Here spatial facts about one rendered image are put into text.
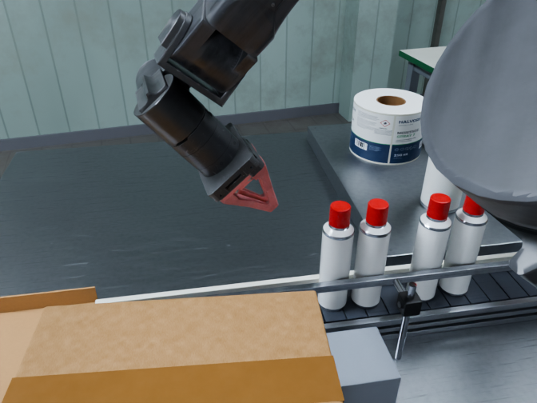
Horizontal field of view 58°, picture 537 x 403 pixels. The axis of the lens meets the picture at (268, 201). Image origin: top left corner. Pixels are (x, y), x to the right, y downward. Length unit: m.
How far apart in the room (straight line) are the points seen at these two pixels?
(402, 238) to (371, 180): 0.25
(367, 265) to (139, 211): 0.64
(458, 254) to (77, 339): 0.63
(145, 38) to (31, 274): 2.60
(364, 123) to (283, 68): 2.50
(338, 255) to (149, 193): 0.67
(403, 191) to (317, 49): 2.70
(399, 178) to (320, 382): 0.89
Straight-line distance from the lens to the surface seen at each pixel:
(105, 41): 3.55
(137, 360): 0.51
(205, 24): 0.48
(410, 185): 1.28
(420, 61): 2.64
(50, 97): 3.68
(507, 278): 1.05
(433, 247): 0.86
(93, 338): 0.54
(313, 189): 1.31
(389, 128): 1.32
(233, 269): 1.04
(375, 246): 0.81
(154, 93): 0.51
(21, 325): 1.02
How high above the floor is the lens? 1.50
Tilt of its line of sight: 32 degrees down
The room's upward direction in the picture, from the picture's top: straight up
